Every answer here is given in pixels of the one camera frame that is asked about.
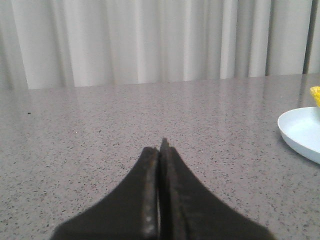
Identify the light blue plate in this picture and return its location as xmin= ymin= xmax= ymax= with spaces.
xmin=277 ymin=107 xmax=320 ymax=164

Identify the yellow corn cob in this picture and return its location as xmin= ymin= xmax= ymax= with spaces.
xmin=309 ymin=86 xmax=320 ymax=108

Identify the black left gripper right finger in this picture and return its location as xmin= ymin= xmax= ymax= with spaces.
xmin=160 ymin=138 xmax=253 ymax=240

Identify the white pleated curtain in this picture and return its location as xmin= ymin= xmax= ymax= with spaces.
xmin=0 ymin=0 xmax=320 ymax=89

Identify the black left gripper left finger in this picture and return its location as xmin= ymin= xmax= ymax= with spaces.
xmin=51 ymin=147 xmax=159 ymax=240

